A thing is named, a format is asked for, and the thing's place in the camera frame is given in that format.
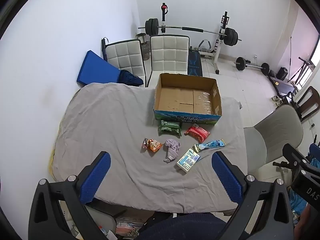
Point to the white shoes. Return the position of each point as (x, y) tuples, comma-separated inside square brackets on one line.
[(277, 100)]

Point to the purple sock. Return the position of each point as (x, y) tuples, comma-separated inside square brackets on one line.
[(171, 149)]

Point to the long barbell with black plates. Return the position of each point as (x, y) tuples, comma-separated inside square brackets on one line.
[(172, 28)]

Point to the black speaker box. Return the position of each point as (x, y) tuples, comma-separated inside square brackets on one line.
[(283, 73)]

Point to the orange snack packet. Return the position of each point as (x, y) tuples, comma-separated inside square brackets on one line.
[(152, 145)]

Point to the open cardboard box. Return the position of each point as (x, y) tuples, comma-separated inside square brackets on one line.
[(187, 100)]

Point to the white barbell rack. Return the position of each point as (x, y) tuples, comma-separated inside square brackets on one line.
[(220, 45)]

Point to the person's dark trousers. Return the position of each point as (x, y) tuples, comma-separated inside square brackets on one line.
[(185, 227)]

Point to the light blue tube packet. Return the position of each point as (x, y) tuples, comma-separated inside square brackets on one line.
[(210, 145)]

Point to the black treadmill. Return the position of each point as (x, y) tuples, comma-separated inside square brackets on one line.
[(282, 85)]

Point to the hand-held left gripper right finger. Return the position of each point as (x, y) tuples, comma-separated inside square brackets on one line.
[(226, 177)]

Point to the person's right forearm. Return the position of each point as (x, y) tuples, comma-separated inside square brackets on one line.
[(311, 221)]

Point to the white quilted chair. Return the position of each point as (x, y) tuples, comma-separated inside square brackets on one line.
[(168, 53), (123, 56)]

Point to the black tripod stand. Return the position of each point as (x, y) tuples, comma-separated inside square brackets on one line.
[(301, 68)]

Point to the black weight bench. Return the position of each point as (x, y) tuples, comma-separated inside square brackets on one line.
[(194, 63)]

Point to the dark wooden chair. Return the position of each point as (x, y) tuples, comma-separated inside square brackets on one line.
[(308, 102)]

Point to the red wet wipes packet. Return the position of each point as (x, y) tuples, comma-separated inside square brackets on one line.
[(197, 132)]

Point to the beige plastic chair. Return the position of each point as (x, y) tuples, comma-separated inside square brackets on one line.
[(280, 130)]

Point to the green wet wipes packet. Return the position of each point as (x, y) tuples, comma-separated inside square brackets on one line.
[(169, 127)]

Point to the blue foam mat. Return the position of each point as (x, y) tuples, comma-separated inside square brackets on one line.
[(96, 70)]

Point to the light blue cloth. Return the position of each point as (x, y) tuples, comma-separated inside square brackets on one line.
[(298, 202)]

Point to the dark blue bag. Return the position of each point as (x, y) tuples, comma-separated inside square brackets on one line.
[(130, 78)]

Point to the short barbell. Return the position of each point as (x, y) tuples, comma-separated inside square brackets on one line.
[(251, 65)]

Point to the white blue tissue pack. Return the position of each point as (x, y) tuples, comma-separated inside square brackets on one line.
[(188, 160)]

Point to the grey table cloth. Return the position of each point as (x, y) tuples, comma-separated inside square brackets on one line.
[(112, 130)]

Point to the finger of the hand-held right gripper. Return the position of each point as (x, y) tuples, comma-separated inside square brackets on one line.
[(296, 156)]

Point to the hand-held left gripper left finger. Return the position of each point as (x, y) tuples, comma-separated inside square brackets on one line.
[(96, 177)]

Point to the grey water jug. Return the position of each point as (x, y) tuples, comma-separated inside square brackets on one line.
[(144, 46)]

